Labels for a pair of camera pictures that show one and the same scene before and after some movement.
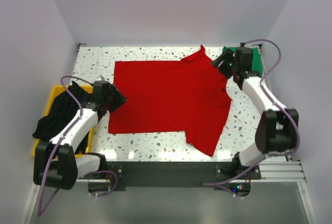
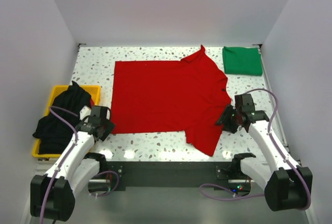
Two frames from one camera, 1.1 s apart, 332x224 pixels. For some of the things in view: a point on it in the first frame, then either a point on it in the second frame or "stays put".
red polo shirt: x=190 y=95 stays put
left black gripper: x=120 y=99 → x=110 y=126
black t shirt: x=63 y=112 stays put
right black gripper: x=223 y=57 → x=223 y=119
